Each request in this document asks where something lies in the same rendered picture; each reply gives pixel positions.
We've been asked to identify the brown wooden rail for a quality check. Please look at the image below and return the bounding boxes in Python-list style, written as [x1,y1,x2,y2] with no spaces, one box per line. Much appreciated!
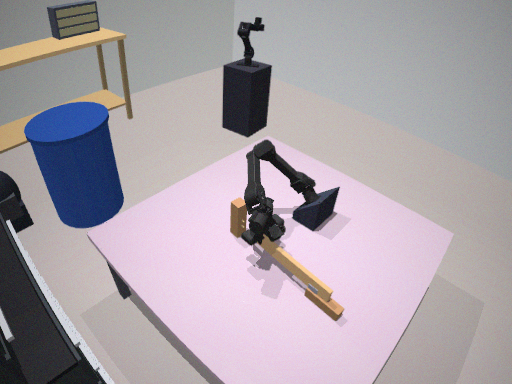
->
[257,234,333,302]

